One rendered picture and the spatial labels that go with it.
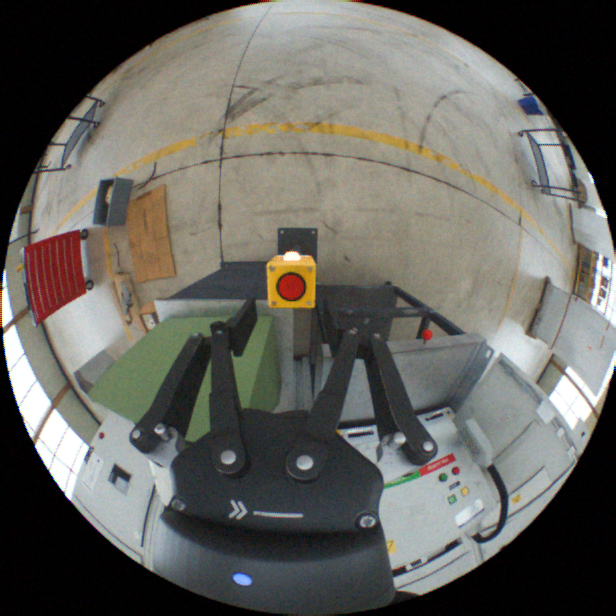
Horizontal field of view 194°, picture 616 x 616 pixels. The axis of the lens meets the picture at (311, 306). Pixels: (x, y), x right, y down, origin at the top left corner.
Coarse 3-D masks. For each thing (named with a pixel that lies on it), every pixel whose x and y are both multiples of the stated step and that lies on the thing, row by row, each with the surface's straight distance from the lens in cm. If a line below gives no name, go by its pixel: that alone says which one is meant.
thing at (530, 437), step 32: (480, 384) 105; (512, 384) 103; (480, 416) 108; (512, 416) 103; (544, 416) 98; (512, 448) 103; (544, 448) 103; (576, 448) 106; (512, 480) 108; (544, 480) 105; (512, 512) 112
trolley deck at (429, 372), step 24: (456, 336) 71; (480, 336) 80; (360, 360) 47; (408, 360) 55; (432, 360) 61; (456, 360) 71; (360, 384) 54; (408, 384) 63; (432, 384) 72; (360, 408) 64; (432, 408) 89
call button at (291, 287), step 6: (288, 276) 29; (294, 276) 29; (282, 282) 29; (288, 282) 29; (294, 282) 29; (300, 282) 29; (282, 288) 29; (288, 288) 29; (294, 288) 29; (300, 288) 29; (282, 294) 30; (288, 294) 29; (294, 294) 29; (300, 294) 29
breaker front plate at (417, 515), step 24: (432, 432) 82; (456, 456) 82; (432, 480) 73; (456, 480) 78; (480, 480) 85; (384, 504) 65; (408, 504) 68; (432, 504) 71; (456, 504) 76; (384, 528) 65; (408, 528) 67; (432, 528) 71; (456, 528) 76; (408, 552) 68
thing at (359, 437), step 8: (424, 416) 83; (432, 416) 85; (440, 416) 87; (424, 424) 80; (432, 424) 82; (352, 432) 69; (360, 432) 70; (368, 432) 71; (376, 432) 71; (352, 440) 68; (360, 440) 68; (368, 440) 69; (376, 440) 71
